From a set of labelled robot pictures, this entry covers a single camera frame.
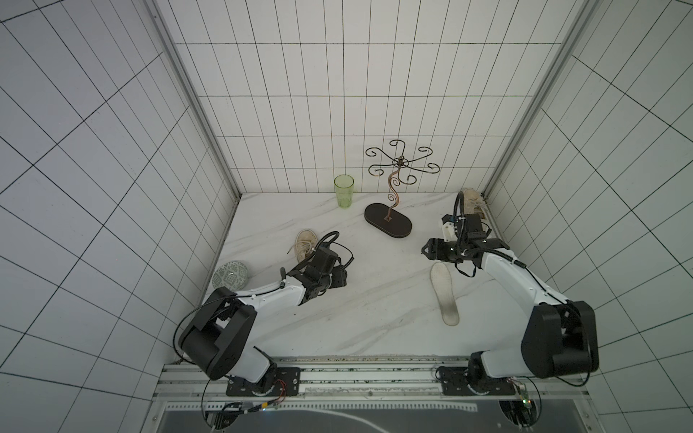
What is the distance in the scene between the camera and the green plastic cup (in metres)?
1.09

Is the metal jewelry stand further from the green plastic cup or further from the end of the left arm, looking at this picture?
the end of the left arm

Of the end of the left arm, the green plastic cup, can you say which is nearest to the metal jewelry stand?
the green plastic cup
